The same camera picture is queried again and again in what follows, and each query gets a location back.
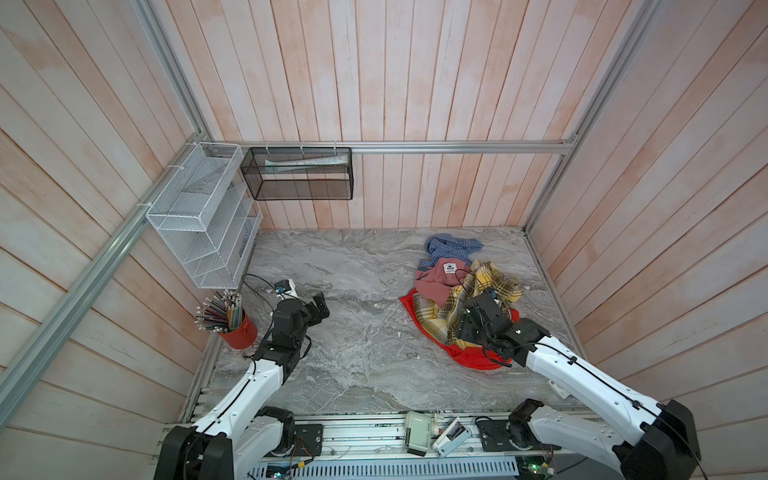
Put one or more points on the beige electronics box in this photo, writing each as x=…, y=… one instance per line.
x=418, y=433

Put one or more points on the red pencil cup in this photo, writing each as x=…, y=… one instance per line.
x=243, y=336

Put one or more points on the dusty pink cloth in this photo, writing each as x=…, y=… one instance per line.
x=436, y=283

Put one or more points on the aluminium rail right wall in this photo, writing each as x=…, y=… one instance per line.
x=642, y=22

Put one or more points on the aluminium rail left wall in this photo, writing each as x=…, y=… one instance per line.
x=39, y=352

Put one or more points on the red cloth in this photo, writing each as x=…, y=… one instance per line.
x=472, y=356

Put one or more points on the yellow plaid cloth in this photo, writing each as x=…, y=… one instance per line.
x=443, y=322

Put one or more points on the black wire mesh basket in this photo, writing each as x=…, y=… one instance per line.
x=299, y=173

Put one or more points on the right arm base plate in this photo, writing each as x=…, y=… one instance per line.
x=494, y=435

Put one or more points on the bundle of pencils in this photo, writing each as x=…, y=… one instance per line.
x=223, y=313

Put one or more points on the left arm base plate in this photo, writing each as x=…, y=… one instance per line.
x=303, y=440

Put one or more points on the white wire mesh shelf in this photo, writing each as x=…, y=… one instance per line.
x=207, y=220

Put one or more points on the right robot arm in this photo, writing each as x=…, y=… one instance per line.
x=637, y=436

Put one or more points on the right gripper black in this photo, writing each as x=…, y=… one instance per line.
x=463, y=326

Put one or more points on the aluminium rail wall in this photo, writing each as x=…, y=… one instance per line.
x=422, y=147
x=39, y=352
x=642, y=22

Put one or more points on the white vented cable duct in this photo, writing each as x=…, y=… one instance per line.
x=504, y=467

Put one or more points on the aluminium rail back wall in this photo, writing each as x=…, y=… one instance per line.
x=422, y=147

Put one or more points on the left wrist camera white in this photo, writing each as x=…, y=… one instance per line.
x=285, y=289

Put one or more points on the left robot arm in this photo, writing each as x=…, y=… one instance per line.
x=235, y=435

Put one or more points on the blue checked cloth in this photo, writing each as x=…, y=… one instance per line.
x=446, y=246

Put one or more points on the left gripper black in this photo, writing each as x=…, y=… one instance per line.
x=309, y=308

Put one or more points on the white connector module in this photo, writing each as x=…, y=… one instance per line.
x=453, y=436

